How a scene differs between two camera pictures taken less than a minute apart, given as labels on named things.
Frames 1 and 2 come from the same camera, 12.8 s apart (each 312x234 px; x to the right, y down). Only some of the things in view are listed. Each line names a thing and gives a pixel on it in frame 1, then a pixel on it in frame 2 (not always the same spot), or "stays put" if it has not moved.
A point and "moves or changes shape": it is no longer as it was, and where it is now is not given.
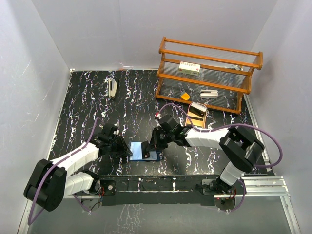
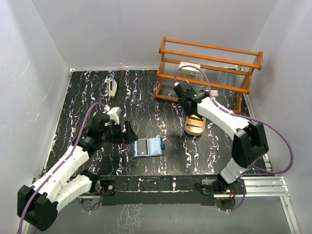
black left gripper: (122, 152) -> (127, 137)
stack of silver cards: (198, 108) moves or changes shape
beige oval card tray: (197, 113) stays put
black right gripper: (155, 144) -> (189, 113)
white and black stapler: (112, 87) stays put
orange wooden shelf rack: (216, 77) stays put
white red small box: (189, 68) stays put
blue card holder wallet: (135, 153) moves or changes shape
